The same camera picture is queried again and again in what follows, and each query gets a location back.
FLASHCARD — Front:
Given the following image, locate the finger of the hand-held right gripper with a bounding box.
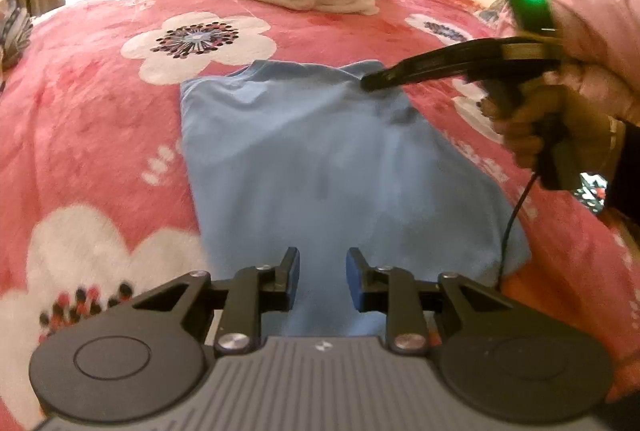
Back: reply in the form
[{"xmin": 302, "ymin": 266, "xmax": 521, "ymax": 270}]
[{"xmin": 361, "ymin": 37, "xmax": 507, "ymax": 93}]

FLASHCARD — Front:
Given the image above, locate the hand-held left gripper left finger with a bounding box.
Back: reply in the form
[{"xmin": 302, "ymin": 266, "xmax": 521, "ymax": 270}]
[{"xmin": 132, "ymin": 247, "xmax": 301, "ymax": 358}]

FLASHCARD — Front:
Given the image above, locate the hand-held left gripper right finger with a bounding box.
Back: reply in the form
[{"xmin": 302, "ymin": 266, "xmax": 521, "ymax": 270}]
[{"xmin": 346, "ymin": 247, "xmax": 513, "ymax": 357}]

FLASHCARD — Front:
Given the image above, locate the light blue shirt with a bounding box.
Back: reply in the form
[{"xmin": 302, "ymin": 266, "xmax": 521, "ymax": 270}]
[{"xmin": 179, "ymin": 59, "xmax": 532, "ymax": 338}]

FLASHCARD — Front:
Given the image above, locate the person's right forearm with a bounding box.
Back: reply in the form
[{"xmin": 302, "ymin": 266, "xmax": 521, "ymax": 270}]
[{"xmin": 541, "ymin": 0, "xmax": 640, "ymax": 223}]

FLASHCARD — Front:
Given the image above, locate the person's right hand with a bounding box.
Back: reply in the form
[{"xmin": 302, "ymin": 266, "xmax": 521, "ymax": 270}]
[{"xmin": 481, "ymin": 62, "xmax": 627, "ymax": 175}]

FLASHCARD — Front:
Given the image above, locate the patterned pillow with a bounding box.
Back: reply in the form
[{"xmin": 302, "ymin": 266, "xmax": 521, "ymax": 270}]
[{"xmin": 474, "ymin": 0, "xmax": 517, "ymax": 32}]

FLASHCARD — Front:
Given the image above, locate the red floral blanket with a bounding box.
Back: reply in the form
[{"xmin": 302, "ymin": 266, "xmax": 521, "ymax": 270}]
[{"xmin": 0, "ymin": 0, "xmax": 640, "ymax": 412}]

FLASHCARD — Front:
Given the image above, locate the brown grey crumpled blanket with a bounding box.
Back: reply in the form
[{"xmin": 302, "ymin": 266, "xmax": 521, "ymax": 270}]
[{"xmin": 0, "ymin": 0, "xmax": 34, "ymax": 70}]

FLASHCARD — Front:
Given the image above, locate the black cable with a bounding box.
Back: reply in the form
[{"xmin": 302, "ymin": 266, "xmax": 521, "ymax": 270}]
[{"xmin": 496, "ymin": 170, "xmax": 544, "ymax": 293}]

